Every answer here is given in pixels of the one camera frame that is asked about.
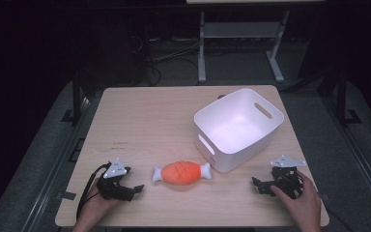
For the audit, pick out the person's left hand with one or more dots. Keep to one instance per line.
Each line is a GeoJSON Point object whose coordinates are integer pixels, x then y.
{"type": "Point", "coordinates": [96, 206]}

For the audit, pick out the white metal desk frame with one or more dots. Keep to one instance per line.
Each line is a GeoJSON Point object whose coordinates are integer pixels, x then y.
{"type": "Point", "coordinates": [238, 30]}

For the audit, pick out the person's right hand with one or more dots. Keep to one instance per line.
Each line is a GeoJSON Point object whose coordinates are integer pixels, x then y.
{"type": "Point", "coordinates": [302, 206]}

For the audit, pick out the white plastic basket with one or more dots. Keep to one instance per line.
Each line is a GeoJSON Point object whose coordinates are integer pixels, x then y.
{"type": "Point", "coordinates": [238, 132]}

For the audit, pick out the black metal stand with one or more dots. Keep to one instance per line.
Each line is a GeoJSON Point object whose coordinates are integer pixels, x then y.
{"type": "Point", "coordinates": [343, 100]}
{"type": "Point", "coordinates": [76, 103]}

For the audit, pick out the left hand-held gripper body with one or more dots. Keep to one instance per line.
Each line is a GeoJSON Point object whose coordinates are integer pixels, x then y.
{"type": "Point", "coordinates": [113, 170]}

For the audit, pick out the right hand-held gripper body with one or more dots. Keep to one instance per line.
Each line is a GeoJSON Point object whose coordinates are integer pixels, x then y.
{"type": "Point", "coordinates": [286, 175]}

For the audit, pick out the orange plush meat toy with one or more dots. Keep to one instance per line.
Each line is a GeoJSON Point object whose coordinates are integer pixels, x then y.
{"type": "Point", "coordinates": [182, 173]}

